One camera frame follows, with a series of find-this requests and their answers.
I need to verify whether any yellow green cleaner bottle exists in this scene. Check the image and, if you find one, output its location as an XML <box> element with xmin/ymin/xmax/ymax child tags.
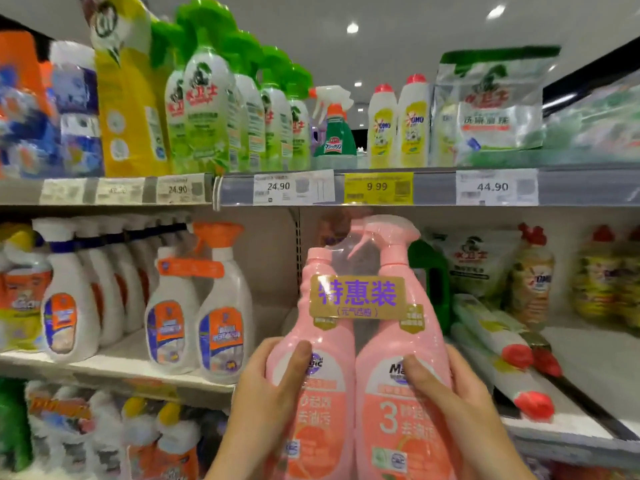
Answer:
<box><xmin>85</xmin><ymin>0</ymin><xmax>171</xmax><ymax>178</ymax></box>

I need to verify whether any clear-wrapped white bottle pack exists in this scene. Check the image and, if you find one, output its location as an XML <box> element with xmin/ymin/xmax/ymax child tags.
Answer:
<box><xmin>25</xmin><ymin>379</ymin><xmax>126</xmax><ymax>480</ymax></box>

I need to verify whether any row of green pump bottles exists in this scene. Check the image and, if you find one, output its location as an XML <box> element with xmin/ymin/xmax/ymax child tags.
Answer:
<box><xmin>150</xmin><ymin>0</ymin><xmax>313</xmax><ymax>174</ymax></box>

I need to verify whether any row of assorted cleaner packs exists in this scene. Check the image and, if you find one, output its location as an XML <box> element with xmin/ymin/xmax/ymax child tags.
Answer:
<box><xmin>0</xmin><ymin>29</ymin><xmax>51</xmax><ymax>181</ymax></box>

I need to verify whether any white price tag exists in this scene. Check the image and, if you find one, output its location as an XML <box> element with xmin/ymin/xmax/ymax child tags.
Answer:
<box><xmin>40</xmin><ymin>179</ymin><xmax>87</xmax><ymax>204</ymax></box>
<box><xmin>155</xmin><ymin>175</ymin><xmax>207</xmax><ymax>204</ymax></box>
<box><xmin>456</xmin><ymin>169</ymin><xmax>539</xmax><ymax>207</ymax></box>
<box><xmin>253</xmin><ymin>169</ymin><xmax>336</xmax><ymax>206</ymax></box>
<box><xmin>95</xmin><ymin>177</ymin><xmax>147</xmax><ymax>204</ymax></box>

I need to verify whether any cluster of green cleaner bottles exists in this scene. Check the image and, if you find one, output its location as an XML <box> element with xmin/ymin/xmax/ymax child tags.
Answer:
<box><xmin>0</xmin><ymin>379</ymin><xmax>33</xmax><ymax>474</ymax></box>

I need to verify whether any yellow price tag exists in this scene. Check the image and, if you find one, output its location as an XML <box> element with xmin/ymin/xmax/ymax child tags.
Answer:
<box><xmin>344</xmin><ymin>171</ymin><xmax>414</xmax><ymax>206</ymax></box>

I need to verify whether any white blue cleaner bottle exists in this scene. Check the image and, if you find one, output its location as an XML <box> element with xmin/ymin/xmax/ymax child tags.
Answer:
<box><xmin>45</xmin><ymin>39</ymin><xmax>106</xmax><ymax>178</ymax></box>

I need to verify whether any white orange-trigger spray bottle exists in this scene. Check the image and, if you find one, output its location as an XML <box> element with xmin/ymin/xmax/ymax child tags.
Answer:
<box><xmin>193</xmin><ymin>221</ymin><xmax>255</xmax><ymax>384</ymax></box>
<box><xmin>145</xmin><ymin>257</ymin><xmax>203</xmax><ymax>376</ymax></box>

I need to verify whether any person's right hand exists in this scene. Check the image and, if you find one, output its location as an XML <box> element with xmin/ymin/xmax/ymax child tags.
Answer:
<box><xmin>403</xmin><ymin>345</ymin><xmax>536</xmax><ymax>480</ymax></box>

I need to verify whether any row of yellow-capped cleaner bottles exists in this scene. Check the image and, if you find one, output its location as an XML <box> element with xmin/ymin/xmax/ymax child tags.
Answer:
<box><xmin>0</xmin><ymin>223</ymin><xmax>51</xmax><ymax>351</ymax></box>

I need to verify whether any white red-capped cleaner bottle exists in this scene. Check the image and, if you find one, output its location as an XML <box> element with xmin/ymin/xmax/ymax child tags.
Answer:
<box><xmin>367</xmin><ymin>85</ymin><xmax>399</xmax><ymax>169</ymax></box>
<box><xmin>398</xmin><ymin>75</ymin><xmax>431</xmax><ymax>168</ymax></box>

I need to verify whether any large green white cleaner pouch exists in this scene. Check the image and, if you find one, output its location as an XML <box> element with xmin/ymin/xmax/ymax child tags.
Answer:
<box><xmin>432</xmin><ymin>47</ymin><xmax>561</xmax><ymax>166</ymax></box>

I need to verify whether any yellow-capped pink-label cleaner bottle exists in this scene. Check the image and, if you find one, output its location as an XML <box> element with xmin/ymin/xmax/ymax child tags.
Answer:
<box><xmin>120</xmin><ymin>395</ymin><xmax>163</xmax><ymax>480</ymax></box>
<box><xmin>150</xmin><ymin>399</ymin><xmax>203</xmax><ymax>480</ymax></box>

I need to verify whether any white green-print cleaner pouch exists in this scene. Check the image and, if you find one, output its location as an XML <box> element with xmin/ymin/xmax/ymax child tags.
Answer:
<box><xmin>440</xmin><ymin>229</ymin><xmax>521</xmax><ymax>301</ymax></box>

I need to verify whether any green capped cleaner bottle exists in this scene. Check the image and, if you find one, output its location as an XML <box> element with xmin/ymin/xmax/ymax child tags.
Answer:
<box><xmin>408</xmin><ymin>239</ymin><xmax>453</xmax><ymax>331</ymax></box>

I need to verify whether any person's left hand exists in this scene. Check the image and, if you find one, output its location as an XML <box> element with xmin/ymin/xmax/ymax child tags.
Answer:
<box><xmin>205</xmin><ymin>337</ymin><xmax>314</xmax><ymax>480</ymax></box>

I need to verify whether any pink twin spray bottle pack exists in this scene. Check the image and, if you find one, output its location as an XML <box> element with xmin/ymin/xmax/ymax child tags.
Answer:
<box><xmin>265</xmin><ymin>215</ymin><xmax>461</xmax><ymax>480</ymax></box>

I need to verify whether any slim white red-capped bottle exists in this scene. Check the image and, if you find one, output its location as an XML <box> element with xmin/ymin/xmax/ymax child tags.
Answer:
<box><xmin>450</xmin><ymin>323</ymin><xmax>557</xmax><ymax>424</ymax></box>
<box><xmin>452</xmin><ymin>293</ymin><xmax>536</xmax><ymax>371</ymax></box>
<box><xmin>525</xmin><ymin>329</ymin><xmax>564</xmax><ymax>379</ymax></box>

